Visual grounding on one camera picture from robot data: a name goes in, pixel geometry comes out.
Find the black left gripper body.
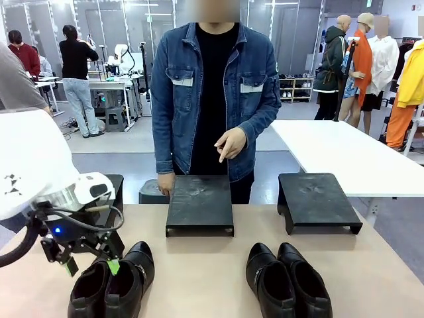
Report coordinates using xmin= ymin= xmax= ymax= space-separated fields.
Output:
xmin=42 ymin=211 xmax=125 ymax=260

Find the denim-sleeved left forearm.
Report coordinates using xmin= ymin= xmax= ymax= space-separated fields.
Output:
xmin=238 ymin=101 xmax=282 ymax=150

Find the denim-sleeved right forearm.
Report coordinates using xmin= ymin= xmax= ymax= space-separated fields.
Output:
xmin=154 ymin=129 xmax=177 ymax=175

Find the black shoe stand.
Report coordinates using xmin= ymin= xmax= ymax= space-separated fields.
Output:
xmin=99 ymin=174 xmax=125 ymax=238
xmin=277 ymin=172 xmax=364 ymax=236
xmin=164 ymin=174 xmax=235 ymax=238

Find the person in grey shirt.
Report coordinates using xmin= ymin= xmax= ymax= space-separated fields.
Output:
xmin=0 ymin=42 xmax=54 ymax=115

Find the person in black top, jeans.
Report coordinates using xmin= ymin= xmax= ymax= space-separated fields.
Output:
xmin=59 ymin=25 xmax=105 ymax=138

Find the person in light blue shirt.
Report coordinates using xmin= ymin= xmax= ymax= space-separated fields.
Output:
xmin=32 ymin=46 xmax=54 ymax=79

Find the person in red sweater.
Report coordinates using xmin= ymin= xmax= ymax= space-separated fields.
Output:
xmin=7 ymin=29 xmax=41 ymax=79

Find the person in denim jacket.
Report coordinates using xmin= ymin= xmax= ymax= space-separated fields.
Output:
xmin=150 ymin=19 xmax=282 ymax=205

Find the person's right hand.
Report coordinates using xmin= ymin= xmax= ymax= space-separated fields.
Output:
xmin=157 ymin=172 xmax=176 ymax=199

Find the person's left hand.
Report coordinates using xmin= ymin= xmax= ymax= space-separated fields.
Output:
xmin=214 ymin=128 xmax=249 ymax=164

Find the grey step stool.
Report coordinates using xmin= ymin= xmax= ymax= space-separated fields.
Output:
xmin=104 ymin=105 xmax=129 ymax=133

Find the white background workbench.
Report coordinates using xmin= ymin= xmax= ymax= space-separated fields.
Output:
xmin=86 ymin=73 xmax=143 ymax=129

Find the white background desk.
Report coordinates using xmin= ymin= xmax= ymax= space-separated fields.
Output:
xmin=32 ymin=76 xmax=66 ymax=116

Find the black tripod pole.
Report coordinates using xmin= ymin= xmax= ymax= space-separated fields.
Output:
xmin=138 ymin=41 xmax=152 ymax=104

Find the wooden shoe rack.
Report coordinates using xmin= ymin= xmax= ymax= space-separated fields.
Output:
xmin=278 ymin=76 xmax=314 ymax=104

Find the large white table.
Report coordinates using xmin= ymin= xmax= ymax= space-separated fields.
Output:
xmin=270 ymin=119 xmax=424 ymax=199

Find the mannequin in dark green hoodie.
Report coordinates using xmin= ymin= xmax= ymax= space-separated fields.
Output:
xmin=313 ymin=15 xmax=351 ymax=121

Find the mannequin in orange top, cap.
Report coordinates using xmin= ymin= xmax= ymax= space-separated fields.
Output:
xmin=337 ymin=12 xmax=376 ymax=135

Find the mannequin in white shirt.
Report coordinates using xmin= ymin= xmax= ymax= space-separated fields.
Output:
xmin=360 ymin=16 xmax=401 ymax=113

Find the mannequin in yellow hoodie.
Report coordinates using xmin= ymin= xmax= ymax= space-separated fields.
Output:
xmin=385 ymin=40 xmax=424 ymax=150

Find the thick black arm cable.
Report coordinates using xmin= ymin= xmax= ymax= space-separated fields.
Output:
xmin=0 ymin=217 xmax=39 ymax=268

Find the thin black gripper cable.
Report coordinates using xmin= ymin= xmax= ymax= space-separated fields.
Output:
xmin=49 ymin=203 xmax=125 ymax=233

